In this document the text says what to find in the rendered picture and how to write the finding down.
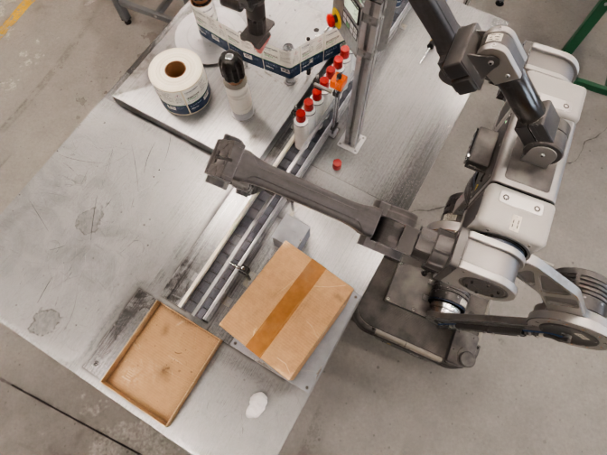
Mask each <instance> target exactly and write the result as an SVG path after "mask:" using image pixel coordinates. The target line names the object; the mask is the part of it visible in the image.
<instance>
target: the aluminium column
mask: <svg viewBox="0 0 607 455"><path fill-rule="evenodd" d="M387 3H388V0H365V2H364V8H363V13H364V14H370V15H372V16H373V17H375V18H378V19H379V17H380V16H381V14H382V12H384V11H385V9H386V8H387ZM383 21H384V16H383V18H382V20H381V21H380V23H379V24H378V26H374V25H372V24H369V23H365V22H363V20H362V21H361V27H360V39H359V46H358V48H360V49H362V50H365V51H367V52H369V53H373V51H374V50H375V47H377V46H378V44H379V39H380V34H381V30H382V25H383ZM377 51H378V50H377ZM377 51H376V52H375V54H374V56H373V57H372V59H371V60H368V59H366V58H364V57H361V56H359V55H358V54H357V59H356V65H355V70H354V77H353V83H352V90H351V96H350V108H349V114H348V121H347V127H346V134H345V140H344V143H345V144H348V145H350V146H352V147H355V145H356V143H357V142H358V140H359V139H360V131H361V127H362V123H363V118H364V114H365V109H366V105H367V100H368V95H369V87H370V83H371V79H372V74H373V70H374V65H375V60H376V56H377Z"/></svg>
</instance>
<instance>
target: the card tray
mask: <svg viewBox="0 0 607 455"><path fill-rule="evenodd" d="M222 341H223V340H221V339H219V338H218V337H216V336H214V335H213V334H211V333H210V332H208V331H206V330H205V329H204V328H202V327H200V326H199V325H197V324H195V323H194V322H192V321H191V320H188V319H187V318H185V317H184V316H182V315H181V314H180V313H178V312H177V311H174V310H173V309H171V308H170V307H168V306H166V305H165V304H163V303H161V302H159V301H157V300H156V301H155V303H154V305H153V306H152V308H151V309H150V310H149V312H148V313H147V314H146V315H145V317H144V319H143V320H142V321H141V323H140V324H139V326H138V327H137V329H136V330H135V332H134V333H133V335H132V336H131V338H130V339H129V341H128V342H127V343H126V344H125V346H124V347H123V349H122V350H121V351H120V353H119V354H118V356H117V358H116V359H115V361H114V362H113V363H112V365H111V366H110V368H109V369H108V371H107V372H106V374H105V375H104V376H103V377H102V379H101V380H100V383H101V384H102V385H104V386H106V387H107V388H109V389H110V390H112V391H113V392H115V393H116V394H117V395H119V396H121V397H122V398H124V399H125V400H127V401H128V402H129V403H130V404H132V405H133V406H135V407H136V408H138V409H139V410H141V411H142V412H144V413H145V414H147V415H148V416H150V417H151V418H153V419H154V420H156V421H157V422H158V423H160V424H161V425H162V426H164V427H168V426H170V425H171V423H172V422H173V420H174V418H175V416H176V415H177V413H178V412H179V411H180V409H181V408H182V406H183V404H184V402H185V401H186V399H187V398H188V396H189V394H190V393H191V391H192V389H193V388H194V387H195V385H196V384H197V382H198V380H199V379H200V377H201V375H202V373H203V372H204V370H205V368H206V367H207V365H208V364H209V363H210V361H211V359H212V358H213V356H214V354H215V353H216V351H217V350H218V348H219V346H220V344H221V343H222Z"/></svg>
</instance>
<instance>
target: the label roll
mask: <svg viewBox="0 0 607 455"><path fill-rule="evenodd" d="M148 76H149V79H150V80H151V82H152V84H153V86H154V89H155V91H156V93H157V94H158V96H159V98H160V99H161V101H162V103H163V105H164V107H165V108H166V109H167V110H168V111H170V112H171V113H173V114H176V115H179V116H188V115H192V114H195V113H197V112H199V111H201V110H202V109H203V108H205V107H206V105H207V104H208V103H209V101H210V96H211V89H210V84H209V82H208V79H207V76H206V73H205V70H204V68H203V65H202V62H201V59H200V57H199V56H198V55H197V54H196V53H195V52H193V51H191V50H188V49H184V48H172V49H169V50H166V51H162V52H161V53H159V54H158V55H157V56H155V57H154V59H153V60H152V61H151V63H150V65H149V69H148Z"/></svg>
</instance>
